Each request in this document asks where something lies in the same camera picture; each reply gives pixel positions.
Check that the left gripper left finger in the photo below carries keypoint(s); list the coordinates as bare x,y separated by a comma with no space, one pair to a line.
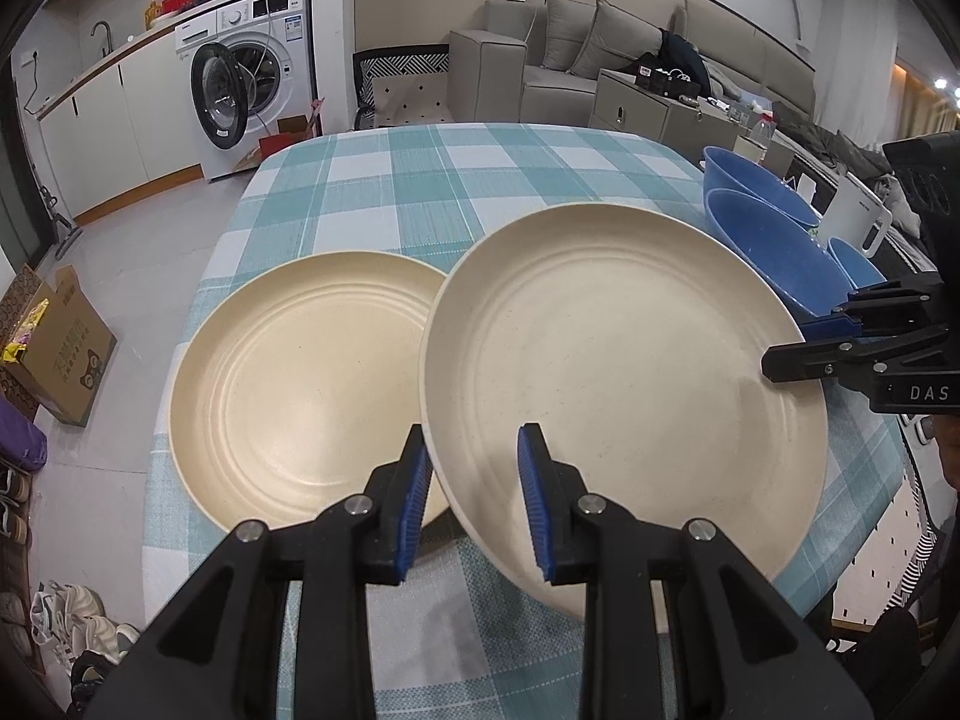
214,650

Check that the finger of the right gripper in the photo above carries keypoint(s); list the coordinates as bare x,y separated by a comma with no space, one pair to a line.
825,359
831,327

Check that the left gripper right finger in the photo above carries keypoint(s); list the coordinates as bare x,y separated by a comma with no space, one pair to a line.
675,617

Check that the large dark blue bowl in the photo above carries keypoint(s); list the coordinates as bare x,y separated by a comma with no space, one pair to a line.
793,263

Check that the light blue ribbed bowl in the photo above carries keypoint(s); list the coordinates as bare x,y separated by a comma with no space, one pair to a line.
859,270

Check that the beige plate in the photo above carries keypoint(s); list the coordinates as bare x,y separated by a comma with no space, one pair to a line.
635,342
299,384

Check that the white kitchen cabinets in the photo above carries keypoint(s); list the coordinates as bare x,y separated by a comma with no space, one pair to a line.
125,133

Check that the person's right hand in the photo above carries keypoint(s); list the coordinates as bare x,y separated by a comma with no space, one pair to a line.
946,429

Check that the white electric kettle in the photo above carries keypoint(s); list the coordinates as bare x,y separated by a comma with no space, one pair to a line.
855,215

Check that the white sneakers on floor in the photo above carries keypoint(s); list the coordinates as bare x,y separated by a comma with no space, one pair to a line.
69,620

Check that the teal checkered tablecloth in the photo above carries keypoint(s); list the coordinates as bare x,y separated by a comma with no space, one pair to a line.
458,640

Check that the grey side cabinet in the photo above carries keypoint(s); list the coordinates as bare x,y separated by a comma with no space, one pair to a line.
622,106

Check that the purple bag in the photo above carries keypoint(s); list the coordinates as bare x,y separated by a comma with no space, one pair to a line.
21,441

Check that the cardboard box with snacks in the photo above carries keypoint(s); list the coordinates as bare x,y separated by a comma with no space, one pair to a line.
54,343

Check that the grey sofa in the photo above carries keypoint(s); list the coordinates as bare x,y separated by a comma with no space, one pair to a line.
541,64

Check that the red cardboard box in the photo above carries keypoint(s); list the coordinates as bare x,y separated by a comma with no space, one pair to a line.
290,131

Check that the white washing machine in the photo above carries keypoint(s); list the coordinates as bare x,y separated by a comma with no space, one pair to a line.
250,64

